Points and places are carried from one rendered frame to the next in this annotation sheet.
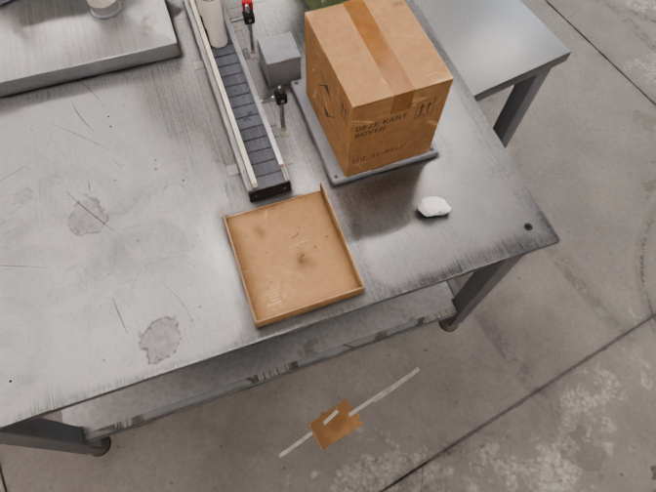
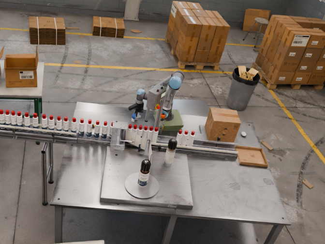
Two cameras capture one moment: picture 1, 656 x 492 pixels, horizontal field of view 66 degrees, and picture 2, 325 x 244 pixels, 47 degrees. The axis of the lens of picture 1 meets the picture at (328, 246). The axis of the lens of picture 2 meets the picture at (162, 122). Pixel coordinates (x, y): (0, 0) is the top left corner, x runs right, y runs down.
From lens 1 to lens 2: 369 cm
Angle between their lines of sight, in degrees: 52
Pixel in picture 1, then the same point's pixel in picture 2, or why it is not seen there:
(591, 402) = not seen: hidden behind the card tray
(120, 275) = (252, 184)
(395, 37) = (224, 112)
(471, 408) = not seen: hidden behind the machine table
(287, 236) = (246, 156)
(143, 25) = (177, 158)
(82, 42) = (180, 171)
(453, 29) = (192, 112)
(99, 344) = (268, 190)
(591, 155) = not seen: hidden behind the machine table
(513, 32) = (196, 104)
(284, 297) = (260, 161)
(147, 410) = (254, 236)
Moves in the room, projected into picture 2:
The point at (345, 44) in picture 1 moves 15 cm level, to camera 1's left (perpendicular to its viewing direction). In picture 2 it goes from (224, 118) to (221, 126)
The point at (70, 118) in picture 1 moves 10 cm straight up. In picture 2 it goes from (202, 183) to (204, 175)
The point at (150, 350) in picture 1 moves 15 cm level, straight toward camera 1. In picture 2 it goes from (270, 183) to (280, 178)
